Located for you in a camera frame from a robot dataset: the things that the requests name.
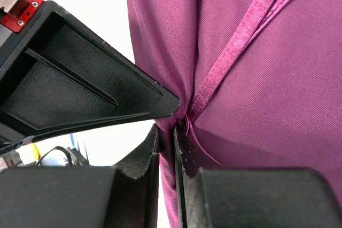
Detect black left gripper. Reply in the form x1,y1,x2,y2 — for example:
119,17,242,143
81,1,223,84
1,0,44,52

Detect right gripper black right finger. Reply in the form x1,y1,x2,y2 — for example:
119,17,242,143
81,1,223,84
174,125,341,227

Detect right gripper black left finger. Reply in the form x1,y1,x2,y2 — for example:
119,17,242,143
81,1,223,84
1,125,159,227

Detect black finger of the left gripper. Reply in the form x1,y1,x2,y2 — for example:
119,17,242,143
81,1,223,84
1,1,180,153

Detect purple cloth napkin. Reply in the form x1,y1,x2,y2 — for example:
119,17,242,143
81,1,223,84
127,0,341,227

